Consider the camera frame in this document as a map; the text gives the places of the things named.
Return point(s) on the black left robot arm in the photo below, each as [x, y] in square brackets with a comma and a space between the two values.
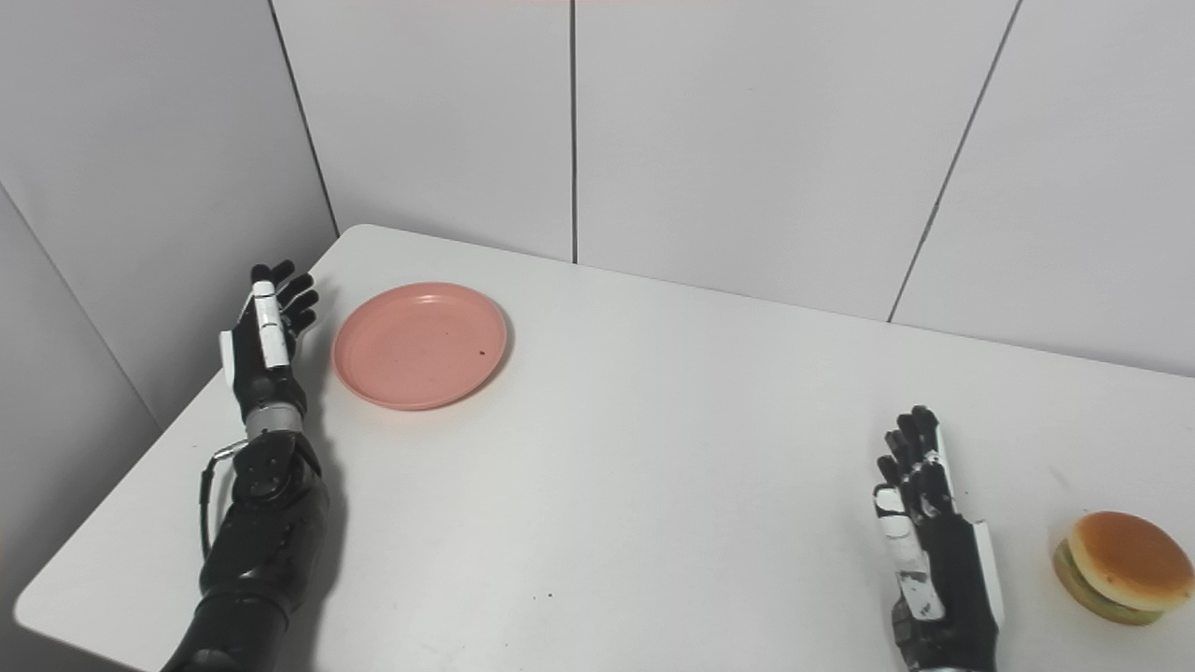
[261, 532]

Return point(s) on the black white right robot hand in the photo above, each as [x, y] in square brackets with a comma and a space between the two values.
[952, 579]

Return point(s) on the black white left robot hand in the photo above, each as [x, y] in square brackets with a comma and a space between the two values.
[257, 373]

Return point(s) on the pink round plate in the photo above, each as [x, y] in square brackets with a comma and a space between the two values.
[420, 347]

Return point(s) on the toy hamburger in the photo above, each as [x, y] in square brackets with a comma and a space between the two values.
[1125, 560]

